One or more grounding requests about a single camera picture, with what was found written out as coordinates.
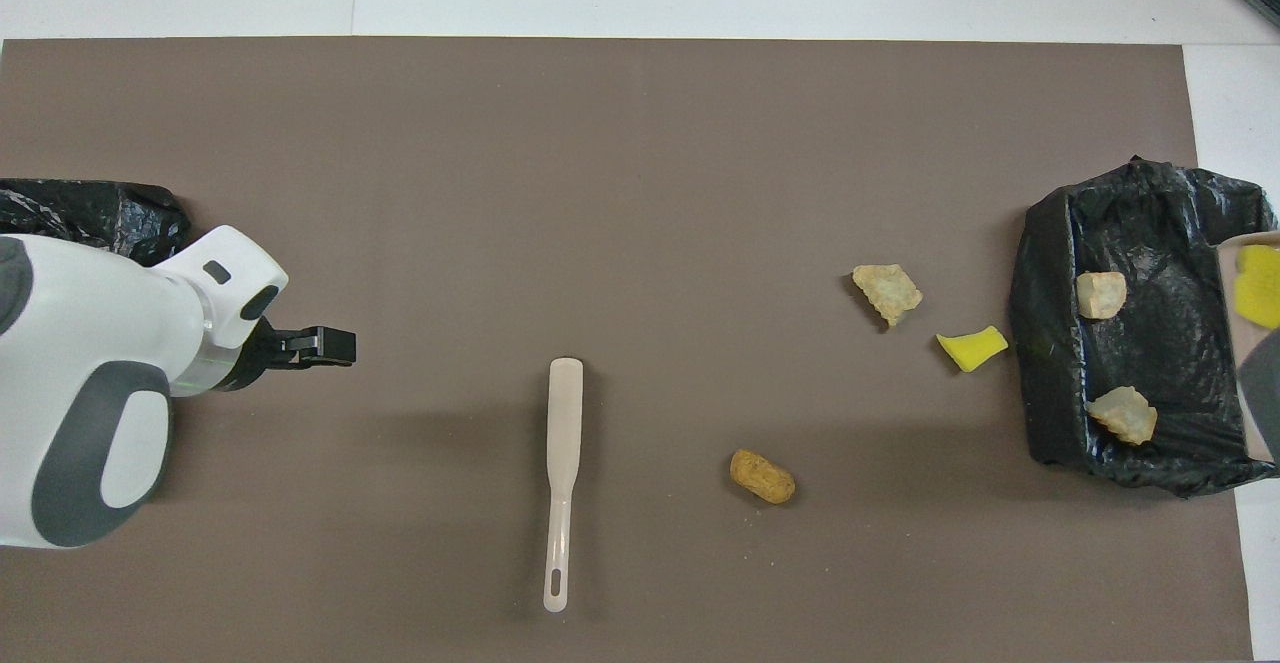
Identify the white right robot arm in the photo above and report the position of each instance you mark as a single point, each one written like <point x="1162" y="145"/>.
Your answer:
<point x="1265" y="393"/>

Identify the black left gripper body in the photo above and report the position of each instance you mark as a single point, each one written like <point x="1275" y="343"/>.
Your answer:
<point x="262" y="353"/>

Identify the yellow sponge piece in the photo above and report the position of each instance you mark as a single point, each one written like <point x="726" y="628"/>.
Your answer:
<point x="1260" y="288"/>

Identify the orange white sponge chunk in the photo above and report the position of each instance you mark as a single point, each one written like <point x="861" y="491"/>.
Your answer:
<point x="1100" y="295"/>

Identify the beige torn sponge chunk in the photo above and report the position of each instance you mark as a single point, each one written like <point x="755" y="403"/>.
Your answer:
<point x="1122" y="415"/>
<point x="887" y="293"/>

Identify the black bag lined bin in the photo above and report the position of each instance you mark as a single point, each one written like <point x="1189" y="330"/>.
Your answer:
<point x="90" y="213"/>
<point x="1170" y="363"/>

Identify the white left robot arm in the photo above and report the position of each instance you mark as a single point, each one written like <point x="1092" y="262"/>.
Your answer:
<point x="90" y="383"/>

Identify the brown table mat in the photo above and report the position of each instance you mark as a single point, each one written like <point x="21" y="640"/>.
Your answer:
<point x="600" y="193"/>

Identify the beige hand brush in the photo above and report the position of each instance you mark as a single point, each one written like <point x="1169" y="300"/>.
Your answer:
<point x="565" y="413"/>

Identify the small yellow sponge scrap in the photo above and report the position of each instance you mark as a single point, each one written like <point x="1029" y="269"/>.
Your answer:
<point x="970" y="348"/>

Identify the brown cork-like sponge chunk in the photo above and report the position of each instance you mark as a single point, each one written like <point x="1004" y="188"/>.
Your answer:
<point x="762" y="477"/>

